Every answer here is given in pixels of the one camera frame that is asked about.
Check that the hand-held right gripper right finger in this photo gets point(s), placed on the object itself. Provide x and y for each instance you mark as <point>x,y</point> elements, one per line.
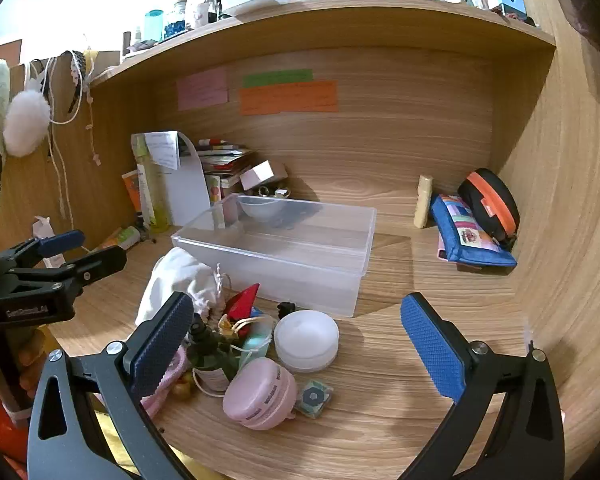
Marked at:
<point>432,342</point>

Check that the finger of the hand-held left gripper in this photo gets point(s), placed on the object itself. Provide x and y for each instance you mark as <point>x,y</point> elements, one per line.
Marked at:
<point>55,244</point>
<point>95,262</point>

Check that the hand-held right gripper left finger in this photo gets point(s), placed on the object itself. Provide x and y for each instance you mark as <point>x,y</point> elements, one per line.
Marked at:
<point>162,342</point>

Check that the pink knitted pouch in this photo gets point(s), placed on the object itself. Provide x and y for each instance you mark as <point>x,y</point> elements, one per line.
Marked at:
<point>172,372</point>

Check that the dark green glass bottle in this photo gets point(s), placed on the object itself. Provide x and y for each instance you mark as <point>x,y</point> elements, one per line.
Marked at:
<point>210,360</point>

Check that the teal tube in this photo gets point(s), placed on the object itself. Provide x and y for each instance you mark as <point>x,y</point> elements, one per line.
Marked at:
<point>257,342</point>

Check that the pink round case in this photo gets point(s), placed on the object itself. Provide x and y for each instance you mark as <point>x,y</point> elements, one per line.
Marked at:
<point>260,395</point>

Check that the white round jar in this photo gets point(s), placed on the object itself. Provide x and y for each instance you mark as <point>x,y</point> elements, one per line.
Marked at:
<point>306,340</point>

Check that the clear plastic storage box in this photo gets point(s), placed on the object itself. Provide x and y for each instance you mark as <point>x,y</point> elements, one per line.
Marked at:
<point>300,260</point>

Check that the person's left forearm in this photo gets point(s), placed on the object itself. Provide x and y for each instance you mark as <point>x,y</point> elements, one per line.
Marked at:
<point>0,420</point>

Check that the small white carton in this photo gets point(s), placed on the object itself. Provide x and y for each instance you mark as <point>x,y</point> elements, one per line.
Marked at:
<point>47,240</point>

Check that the orange green tube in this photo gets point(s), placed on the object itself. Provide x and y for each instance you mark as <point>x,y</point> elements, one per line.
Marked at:
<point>120,239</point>

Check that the wooden desk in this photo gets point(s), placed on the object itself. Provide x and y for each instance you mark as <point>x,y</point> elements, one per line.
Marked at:
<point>380,385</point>

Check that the white cloth pouch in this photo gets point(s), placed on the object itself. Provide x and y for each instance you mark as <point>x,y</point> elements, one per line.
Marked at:
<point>180,275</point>

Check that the red pouch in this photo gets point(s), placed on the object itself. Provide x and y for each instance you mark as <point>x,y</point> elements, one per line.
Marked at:
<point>245,302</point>

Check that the blue patchwork pencil case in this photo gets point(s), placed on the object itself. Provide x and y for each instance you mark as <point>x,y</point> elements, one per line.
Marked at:
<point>472,240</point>

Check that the yellow cloth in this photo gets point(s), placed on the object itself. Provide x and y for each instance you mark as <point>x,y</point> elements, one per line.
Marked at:
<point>107,440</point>

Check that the white paper holder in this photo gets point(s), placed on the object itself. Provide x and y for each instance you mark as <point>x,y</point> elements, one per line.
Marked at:
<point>187,190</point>

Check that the white fluffy pompom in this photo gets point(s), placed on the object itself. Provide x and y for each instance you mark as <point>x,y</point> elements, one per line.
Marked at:
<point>26,122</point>

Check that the small black clip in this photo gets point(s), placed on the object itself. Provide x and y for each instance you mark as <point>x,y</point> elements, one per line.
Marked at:
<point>285,308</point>

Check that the small teal square packet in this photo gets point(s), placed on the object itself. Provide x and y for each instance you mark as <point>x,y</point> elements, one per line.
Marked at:
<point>314,397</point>

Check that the beige stick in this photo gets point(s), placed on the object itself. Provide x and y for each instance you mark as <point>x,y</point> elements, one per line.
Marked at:
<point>423,202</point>

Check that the black orange round case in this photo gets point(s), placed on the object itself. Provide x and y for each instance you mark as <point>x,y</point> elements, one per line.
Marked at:
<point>495,200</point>

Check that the stack of books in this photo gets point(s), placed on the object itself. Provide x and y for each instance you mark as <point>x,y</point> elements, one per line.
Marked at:
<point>225,160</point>

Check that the glass bowl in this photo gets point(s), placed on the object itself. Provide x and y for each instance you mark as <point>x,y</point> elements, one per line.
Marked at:
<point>260,207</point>

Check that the small white box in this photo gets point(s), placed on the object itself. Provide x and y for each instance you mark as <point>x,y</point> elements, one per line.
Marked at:
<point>262,174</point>

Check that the pink paper note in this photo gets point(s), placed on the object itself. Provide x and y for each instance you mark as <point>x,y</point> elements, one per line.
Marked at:
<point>202,89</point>

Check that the teal cup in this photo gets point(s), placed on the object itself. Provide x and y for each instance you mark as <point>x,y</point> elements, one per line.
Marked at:
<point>155,25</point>

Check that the orange paper note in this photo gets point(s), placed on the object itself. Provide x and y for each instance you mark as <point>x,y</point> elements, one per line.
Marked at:
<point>287,97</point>

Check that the green paper note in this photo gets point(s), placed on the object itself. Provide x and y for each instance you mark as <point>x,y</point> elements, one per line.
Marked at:
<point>277,78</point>

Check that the white plastic container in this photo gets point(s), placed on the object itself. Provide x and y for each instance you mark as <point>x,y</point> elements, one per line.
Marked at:
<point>255,0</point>

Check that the wooden shelf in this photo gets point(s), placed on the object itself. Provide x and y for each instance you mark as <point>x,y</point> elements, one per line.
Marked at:
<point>330,20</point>

